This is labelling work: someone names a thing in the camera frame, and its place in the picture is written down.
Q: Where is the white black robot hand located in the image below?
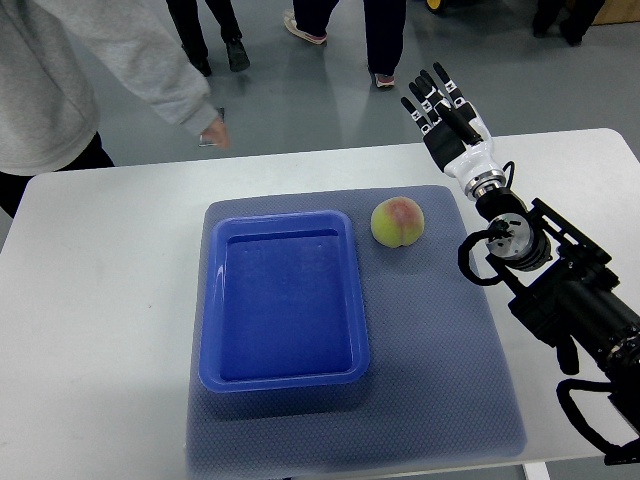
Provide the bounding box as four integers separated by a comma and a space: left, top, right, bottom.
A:
401, 62, 508, 200

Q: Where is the bystander bare hand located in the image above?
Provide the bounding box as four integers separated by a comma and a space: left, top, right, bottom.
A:
200, 119, 231, 149

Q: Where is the green red peach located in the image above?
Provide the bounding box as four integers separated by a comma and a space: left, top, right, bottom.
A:
370, 196, 425, 248

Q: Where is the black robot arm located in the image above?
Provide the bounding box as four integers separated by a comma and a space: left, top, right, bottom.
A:
458, 168, 639, 465

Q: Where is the lower metal floor plate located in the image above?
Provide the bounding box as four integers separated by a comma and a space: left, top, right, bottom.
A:
199, 135, 217, 147

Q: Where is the person in black trousers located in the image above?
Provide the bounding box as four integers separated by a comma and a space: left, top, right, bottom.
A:
166, 0, 251, 78

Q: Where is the yellow wheel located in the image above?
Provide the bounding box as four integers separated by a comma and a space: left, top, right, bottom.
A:
425, 0, 447, 14

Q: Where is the person in navy trousers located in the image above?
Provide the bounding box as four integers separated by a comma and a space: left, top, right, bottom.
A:
283, 0, 407, 90

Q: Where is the person in grey hoodie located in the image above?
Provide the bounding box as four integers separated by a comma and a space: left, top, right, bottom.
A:
1, 1, 220, 216

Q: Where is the person at top right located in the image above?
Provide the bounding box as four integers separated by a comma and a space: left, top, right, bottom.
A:
532, 0, 605, 47

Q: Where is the blue plastic tray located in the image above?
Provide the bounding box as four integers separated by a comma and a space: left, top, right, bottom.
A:
198, 210, 370, 394

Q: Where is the wooden box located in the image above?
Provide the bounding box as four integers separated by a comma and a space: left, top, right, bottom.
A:
593, 0, 639, 25

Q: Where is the grey blue textured mat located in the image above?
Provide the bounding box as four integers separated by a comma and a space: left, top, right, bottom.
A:
186, 186, 526, 479

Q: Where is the white table leg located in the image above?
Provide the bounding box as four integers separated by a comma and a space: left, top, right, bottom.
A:
522, 462, 551, 480

